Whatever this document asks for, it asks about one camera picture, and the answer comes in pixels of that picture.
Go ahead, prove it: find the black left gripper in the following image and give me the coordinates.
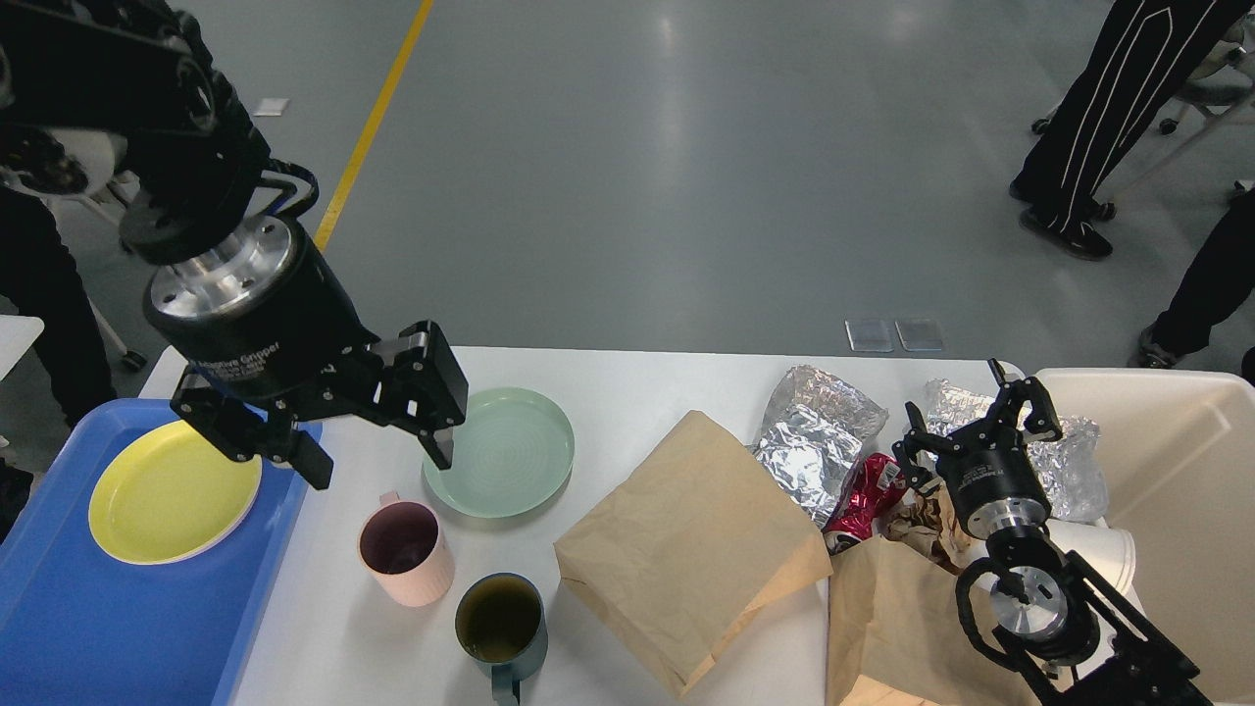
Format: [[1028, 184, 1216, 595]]
[[143, 216, 468, 490]]

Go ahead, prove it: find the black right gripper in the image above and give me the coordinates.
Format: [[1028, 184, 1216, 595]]
[[891, 359, 1064, 540]]

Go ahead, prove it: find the pink ribbed mug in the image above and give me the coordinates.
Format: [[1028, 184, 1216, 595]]
[[358, 492, 456, 608]]

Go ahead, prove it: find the light green plate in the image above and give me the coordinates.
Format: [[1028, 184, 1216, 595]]
[[423, 387, 577, 519]]

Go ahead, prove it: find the dark teal mug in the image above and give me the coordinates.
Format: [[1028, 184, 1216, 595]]
[[454, 573, 550, 705]]

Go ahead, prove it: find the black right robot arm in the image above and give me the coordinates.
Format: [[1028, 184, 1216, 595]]
[[892, 359, 1209, 705]]

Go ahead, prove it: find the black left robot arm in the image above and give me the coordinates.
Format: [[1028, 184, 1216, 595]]
[[1, 1, 468, 488]]

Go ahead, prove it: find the crumpled brown paper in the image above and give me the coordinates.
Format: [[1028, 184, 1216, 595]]
[[882, 485, 976, 576]]

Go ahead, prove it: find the crumpled foil right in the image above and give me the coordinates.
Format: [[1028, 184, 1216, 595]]
[[922, 377, 1109, 524]]

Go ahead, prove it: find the crumpled foil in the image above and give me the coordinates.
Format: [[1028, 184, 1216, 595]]
[[747, 365, 890, 529], [922, 377, 1109, 524]]

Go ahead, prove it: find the floor plate right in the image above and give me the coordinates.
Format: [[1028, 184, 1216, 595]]
[[894, 319, 945, 354]]

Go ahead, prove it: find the floor plate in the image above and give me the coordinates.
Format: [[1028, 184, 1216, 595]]
[[845, 319, 895, 354], [894, 319, 945, 354]]

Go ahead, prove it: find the crushed red can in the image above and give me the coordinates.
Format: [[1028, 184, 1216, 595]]
[[822, 453, 907, 557]]

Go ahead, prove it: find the floor plate left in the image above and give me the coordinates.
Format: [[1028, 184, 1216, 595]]
[[845, 319, 895, 354]]

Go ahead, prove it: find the crumpled foil left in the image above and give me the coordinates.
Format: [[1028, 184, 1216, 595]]
[[747, 365, 890, 529]]

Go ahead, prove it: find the white paper cup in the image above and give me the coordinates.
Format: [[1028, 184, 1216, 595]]
[[971, 520, 1140, 597]]

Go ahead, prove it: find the yellow plate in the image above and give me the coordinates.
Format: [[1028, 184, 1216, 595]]
[[88, 421, 264, 566]]

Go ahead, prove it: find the beige plastic bin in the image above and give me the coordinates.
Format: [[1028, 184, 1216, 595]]
[[1038, 367, 1254, 705]]

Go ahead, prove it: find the brown paper bag lower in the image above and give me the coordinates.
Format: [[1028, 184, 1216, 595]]
[[825, 537, 1035, 705]]

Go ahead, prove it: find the person leg far right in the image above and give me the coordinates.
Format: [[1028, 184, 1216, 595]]
[[1130, 189, 1254, 367]]

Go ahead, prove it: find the person in black left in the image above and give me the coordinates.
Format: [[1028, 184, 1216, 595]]
[[1, 188, 118, 428]]

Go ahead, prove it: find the large brown paper bag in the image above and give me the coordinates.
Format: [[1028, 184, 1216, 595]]
[[553, 410, 832, 698]]

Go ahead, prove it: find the white side table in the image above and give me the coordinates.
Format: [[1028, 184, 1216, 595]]
[[0, 313, 44, 379]]

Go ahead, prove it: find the blue plastic tray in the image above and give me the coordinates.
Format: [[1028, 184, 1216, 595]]
[[1, 398, 307, 705]]

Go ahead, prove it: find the person in striped trousers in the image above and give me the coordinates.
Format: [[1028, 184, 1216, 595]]
[[1009, 1, 1252, 260]]

